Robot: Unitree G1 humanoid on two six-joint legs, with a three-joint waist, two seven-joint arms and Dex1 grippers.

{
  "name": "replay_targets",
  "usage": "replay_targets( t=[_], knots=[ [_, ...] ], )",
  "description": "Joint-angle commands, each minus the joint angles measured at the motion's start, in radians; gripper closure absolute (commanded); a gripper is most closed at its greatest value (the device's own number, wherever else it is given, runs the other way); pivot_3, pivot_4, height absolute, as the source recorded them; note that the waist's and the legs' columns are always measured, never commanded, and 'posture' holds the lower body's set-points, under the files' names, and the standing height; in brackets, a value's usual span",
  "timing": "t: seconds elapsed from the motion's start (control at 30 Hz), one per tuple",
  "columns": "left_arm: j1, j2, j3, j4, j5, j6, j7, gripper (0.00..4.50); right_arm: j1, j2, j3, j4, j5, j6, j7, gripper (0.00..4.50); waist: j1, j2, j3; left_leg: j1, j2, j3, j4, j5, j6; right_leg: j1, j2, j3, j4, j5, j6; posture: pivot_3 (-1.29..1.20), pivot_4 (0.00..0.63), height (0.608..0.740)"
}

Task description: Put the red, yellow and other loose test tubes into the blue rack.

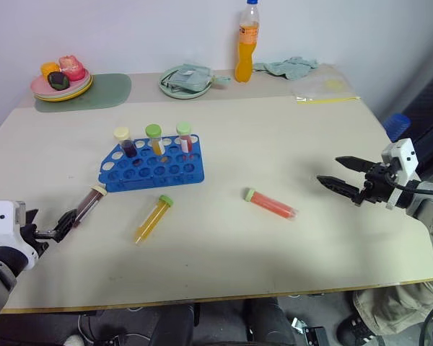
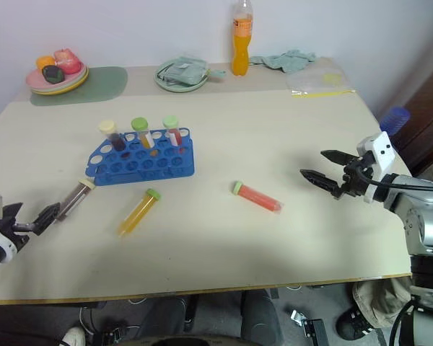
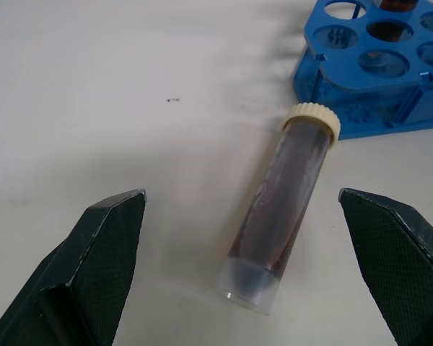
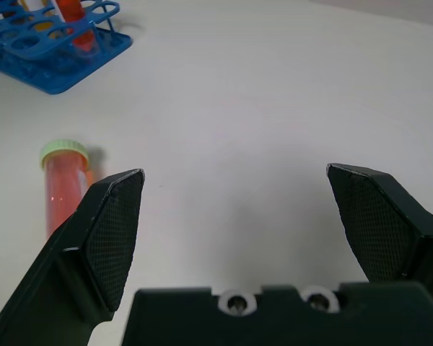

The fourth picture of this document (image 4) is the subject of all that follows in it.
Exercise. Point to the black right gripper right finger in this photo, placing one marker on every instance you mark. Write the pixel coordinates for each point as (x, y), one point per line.
(382, 230)

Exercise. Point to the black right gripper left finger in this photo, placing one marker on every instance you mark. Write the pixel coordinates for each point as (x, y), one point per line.
(104, 245)

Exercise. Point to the blue plastic test tube rack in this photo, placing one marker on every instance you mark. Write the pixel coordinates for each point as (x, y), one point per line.
(43, 50)

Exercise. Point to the orange tube with green cap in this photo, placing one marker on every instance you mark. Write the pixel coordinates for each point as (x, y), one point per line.
(63, 187)

